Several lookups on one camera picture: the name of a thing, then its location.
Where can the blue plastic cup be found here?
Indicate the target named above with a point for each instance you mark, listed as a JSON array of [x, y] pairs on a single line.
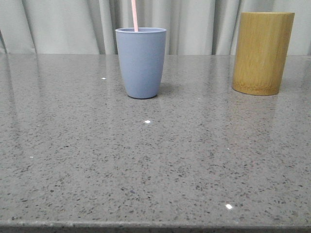
[[141, 58]]

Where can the bamboo wooden cup holder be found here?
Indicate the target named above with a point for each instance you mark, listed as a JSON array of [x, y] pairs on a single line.
[[261, 52]]

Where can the pink chopstick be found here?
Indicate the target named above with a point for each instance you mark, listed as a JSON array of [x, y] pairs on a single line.
[[134, 15]]

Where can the grey pleated curtain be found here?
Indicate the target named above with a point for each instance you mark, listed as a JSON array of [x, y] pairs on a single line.
[[194, 27]]

